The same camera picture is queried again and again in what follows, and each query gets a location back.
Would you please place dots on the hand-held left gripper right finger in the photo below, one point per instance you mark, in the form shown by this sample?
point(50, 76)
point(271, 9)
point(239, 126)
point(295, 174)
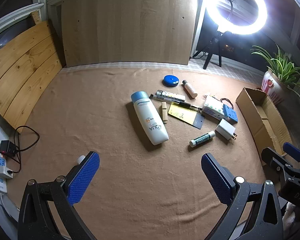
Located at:
point(215, 177)

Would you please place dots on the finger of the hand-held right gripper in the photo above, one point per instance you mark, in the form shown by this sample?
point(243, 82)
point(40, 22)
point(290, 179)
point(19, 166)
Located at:
point(293, 152)
point(273, 158)

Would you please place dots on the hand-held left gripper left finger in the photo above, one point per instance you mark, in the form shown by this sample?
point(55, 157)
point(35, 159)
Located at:
point(83, 177)

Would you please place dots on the cardboard box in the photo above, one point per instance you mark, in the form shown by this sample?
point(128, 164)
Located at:
point(265, 120)

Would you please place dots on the white green lip balm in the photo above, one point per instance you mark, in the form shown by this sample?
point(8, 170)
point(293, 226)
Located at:
point(202, 138)

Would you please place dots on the white charger plug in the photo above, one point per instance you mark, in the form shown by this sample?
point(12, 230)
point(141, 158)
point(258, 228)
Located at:
point(225, 130)

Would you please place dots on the white box with blue lid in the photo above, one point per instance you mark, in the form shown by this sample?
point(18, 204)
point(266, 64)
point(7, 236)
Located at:
point(213, 107)

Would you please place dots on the yellow black card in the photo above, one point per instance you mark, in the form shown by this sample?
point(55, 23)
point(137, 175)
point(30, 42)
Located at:
point(182, 115)

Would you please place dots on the black pen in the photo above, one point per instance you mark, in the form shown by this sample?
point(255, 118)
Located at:
point(180, 103)

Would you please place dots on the wooden clothespin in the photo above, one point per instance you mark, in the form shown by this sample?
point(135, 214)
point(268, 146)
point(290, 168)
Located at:
point(164, 112)

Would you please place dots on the white blue sunscreen bottle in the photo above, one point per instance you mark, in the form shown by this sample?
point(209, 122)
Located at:
point(150, 120)

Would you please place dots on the small beige foundation bottle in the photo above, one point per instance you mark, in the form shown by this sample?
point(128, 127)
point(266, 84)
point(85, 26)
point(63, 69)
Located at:
point(190, 90)

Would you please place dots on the person's right forearm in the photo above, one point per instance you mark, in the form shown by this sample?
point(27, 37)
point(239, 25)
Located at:
point(290, 215)

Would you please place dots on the small white object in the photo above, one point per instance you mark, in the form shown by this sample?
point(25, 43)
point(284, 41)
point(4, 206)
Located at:
point(81, 158)

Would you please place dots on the tan blanket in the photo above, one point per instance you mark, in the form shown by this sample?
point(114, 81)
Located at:
point(90, 105)

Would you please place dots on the white plug adapter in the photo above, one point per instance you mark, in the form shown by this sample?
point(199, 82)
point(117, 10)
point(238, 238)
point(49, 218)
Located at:
point(5, 173)

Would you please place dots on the black power adapter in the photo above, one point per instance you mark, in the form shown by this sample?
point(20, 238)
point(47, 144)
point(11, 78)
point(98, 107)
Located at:
point(7, 148)

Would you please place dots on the green leafy plant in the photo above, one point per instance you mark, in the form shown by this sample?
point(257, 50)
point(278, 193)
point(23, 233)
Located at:
point(282, 65)

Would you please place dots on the checked white mat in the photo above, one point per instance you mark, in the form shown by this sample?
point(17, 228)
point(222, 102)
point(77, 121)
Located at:
point(215, 68)

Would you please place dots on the pine wood panel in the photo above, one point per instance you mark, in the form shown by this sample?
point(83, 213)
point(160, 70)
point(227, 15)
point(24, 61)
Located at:
point(22, 65)

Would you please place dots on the large plywood board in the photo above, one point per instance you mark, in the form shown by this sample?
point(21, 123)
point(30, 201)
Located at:
point(127, 22)

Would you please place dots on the wooden slat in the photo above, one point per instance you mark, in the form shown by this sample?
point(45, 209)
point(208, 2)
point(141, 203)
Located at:
point(36, 17)

